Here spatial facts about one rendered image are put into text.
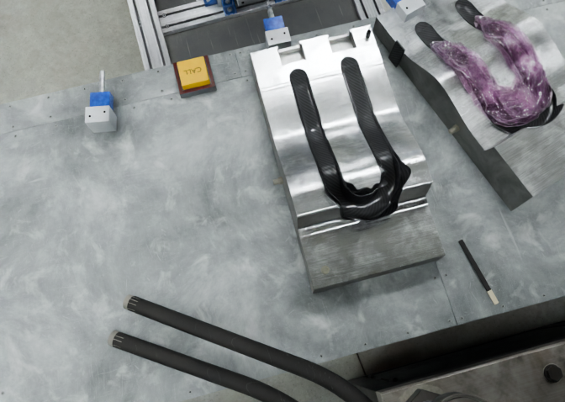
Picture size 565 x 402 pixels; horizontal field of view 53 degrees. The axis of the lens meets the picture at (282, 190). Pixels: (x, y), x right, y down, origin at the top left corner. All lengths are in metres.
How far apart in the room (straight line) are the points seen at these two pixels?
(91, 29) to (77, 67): 0.17
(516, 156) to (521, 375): 0.42
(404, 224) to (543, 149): 0.30
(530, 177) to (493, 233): 0.14
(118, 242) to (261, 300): 0.31
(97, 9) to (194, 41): 0.55
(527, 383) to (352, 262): 0.41
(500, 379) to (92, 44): 1.85
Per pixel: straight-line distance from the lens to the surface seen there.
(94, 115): 1.25
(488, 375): 1.21
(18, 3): 2.59
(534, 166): 1.18
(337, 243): 1.10
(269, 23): 1.30
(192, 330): 1.08
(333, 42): 1.26
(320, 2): 2.11
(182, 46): 2.04
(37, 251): 1.26
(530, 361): 1.24
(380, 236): 1.11
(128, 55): 2.32
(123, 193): 1.23
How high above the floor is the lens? 1.93
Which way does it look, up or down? 73 degrees down
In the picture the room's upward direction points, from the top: 2 degrees counter-clockwise
